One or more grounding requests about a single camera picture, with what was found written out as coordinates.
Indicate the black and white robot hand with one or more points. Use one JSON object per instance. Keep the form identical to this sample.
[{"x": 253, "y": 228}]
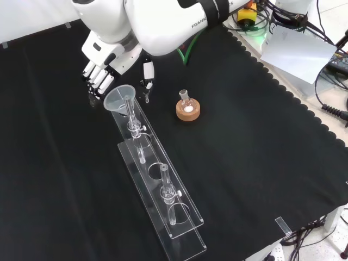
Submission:
[{"x": 100, "y": 51}]

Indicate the translucent plastic funnel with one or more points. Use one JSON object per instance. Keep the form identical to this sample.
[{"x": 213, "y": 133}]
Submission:
[{"x": 117, "y": 100}]

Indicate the glass weighing funnel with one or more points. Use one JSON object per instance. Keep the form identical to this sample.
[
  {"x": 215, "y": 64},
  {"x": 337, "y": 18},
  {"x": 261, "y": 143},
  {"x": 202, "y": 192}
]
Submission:
[{"x": 146, "y": 97}]

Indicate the clear acrylic funnel stand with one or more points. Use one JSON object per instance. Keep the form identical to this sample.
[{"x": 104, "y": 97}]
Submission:
[{"x": 163, "y": 174}]

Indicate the grey tape piece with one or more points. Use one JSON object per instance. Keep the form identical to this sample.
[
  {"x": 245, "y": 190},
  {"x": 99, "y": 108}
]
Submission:
[
  {"x": 4, "y": 44},
  {"x": 68, "y": 25}
]

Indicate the round-bottom glass flask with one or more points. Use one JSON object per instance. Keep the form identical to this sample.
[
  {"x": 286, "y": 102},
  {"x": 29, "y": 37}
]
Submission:
[{"x": 186, "y": 104}]

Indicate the yellow stop button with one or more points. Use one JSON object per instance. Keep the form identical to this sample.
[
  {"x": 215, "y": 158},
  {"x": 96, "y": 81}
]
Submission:
[{"x": 247, "y": 13}]

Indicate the black cloth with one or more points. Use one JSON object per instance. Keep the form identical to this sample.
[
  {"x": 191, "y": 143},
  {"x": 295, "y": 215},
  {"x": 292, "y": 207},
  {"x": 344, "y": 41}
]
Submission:
[{"x": 258, "y": 152}]

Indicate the pale board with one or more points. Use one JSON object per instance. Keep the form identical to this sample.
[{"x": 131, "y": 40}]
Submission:
[{"x": 296, "y": 51}]

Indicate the clear plastic clip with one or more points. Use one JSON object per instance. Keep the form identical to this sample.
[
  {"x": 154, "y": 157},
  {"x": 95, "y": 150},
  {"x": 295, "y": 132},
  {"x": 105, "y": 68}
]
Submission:
[{"x": 282, "y": 225}]

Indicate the white power strip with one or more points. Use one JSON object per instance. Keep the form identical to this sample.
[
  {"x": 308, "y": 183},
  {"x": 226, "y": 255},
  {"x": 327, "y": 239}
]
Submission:
[{"x": 276, "y": 253}]

